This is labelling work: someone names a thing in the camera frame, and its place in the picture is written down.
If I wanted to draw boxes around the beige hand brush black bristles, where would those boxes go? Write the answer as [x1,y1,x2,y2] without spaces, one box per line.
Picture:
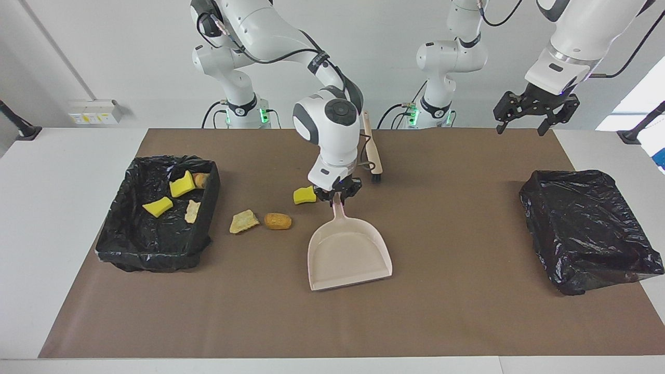
[362,111,383,182]

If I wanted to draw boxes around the pale pink plastic dustpan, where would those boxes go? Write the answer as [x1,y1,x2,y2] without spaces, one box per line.
[307,192,393,291]

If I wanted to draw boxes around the brown bread roll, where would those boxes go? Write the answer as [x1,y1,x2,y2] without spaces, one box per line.
[264,212,292,231]

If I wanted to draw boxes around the pale beige bread chunk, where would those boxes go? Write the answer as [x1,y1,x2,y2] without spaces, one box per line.
[229,209,260,234]

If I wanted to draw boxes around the notched yellow sponge piece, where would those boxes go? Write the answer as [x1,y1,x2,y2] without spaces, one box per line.
[169,170,196,198]

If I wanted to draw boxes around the small yellow sponge piece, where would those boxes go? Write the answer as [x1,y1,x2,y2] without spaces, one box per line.
[142,196,174,218]

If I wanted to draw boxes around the black bag lined bin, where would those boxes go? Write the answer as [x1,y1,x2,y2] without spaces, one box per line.
[519,169,665,297]
[96,155,221,273]

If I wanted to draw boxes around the white and blue box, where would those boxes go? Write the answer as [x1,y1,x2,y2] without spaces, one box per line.
[638,122,665,175]

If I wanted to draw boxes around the brown paper table mat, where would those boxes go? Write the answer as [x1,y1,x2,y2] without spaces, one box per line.
[39,128,665,359]

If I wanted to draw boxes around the black base cable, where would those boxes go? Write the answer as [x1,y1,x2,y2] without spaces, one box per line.
[202,100,229,129]
[377,102,416,129]

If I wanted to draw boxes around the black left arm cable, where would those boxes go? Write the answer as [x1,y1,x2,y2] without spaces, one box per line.
[478,0,665,79]

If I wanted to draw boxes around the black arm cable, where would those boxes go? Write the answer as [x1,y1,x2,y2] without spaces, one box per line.
[478,0,665,79]
[196,10,377,172]

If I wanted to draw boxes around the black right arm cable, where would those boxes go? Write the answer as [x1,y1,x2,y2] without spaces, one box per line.
[196,10,377,172]

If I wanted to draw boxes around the white wall outlet box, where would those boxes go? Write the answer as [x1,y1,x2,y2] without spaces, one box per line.
[68,100,124,125]

